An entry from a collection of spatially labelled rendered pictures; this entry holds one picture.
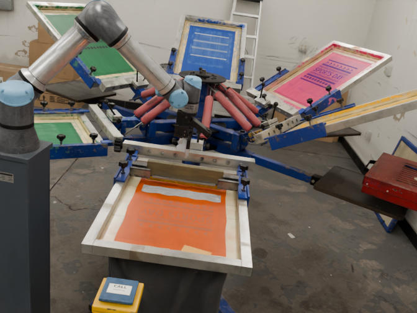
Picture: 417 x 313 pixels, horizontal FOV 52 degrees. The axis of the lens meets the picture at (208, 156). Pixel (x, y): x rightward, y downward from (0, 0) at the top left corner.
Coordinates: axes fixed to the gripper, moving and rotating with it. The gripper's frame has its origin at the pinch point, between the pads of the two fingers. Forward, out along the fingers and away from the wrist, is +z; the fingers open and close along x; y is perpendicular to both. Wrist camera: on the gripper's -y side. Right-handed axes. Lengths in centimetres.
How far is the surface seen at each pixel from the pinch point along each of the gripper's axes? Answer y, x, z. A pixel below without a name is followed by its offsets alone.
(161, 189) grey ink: 9.2, 8.6, 15.7
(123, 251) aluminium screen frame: 15, 61, 14
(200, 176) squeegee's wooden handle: -7.2, 1.1, 9.9
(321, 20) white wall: -138, -412, -47
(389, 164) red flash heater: -105, -29, 0
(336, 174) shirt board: -84, -43, 16
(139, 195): 17.7, 15.3, 16.6
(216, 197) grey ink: -16.1, 8.8, 15.5
